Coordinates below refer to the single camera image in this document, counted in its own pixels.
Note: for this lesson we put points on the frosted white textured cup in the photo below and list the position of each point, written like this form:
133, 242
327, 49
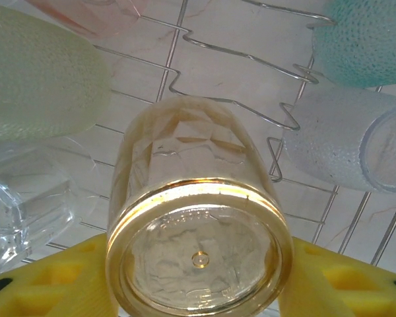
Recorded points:
333, 142

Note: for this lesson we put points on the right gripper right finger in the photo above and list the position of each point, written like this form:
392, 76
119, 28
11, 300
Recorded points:
349, 290

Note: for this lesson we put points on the teal textured plastic cup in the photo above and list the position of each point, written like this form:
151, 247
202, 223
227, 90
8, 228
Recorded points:
363, 43

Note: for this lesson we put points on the amber faceted glass cup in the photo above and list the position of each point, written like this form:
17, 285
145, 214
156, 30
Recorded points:
198, 198

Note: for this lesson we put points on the clear faceted plastic cup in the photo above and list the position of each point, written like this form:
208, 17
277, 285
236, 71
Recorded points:
29, 198

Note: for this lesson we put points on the pink plastic cup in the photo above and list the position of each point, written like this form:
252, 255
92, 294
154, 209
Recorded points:
95, 20

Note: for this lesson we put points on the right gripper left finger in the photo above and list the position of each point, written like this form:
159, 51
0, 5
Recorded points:
62, 290

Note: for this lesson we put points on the pale green textured cup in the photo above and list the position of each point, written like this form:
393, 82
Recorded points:
39, 76

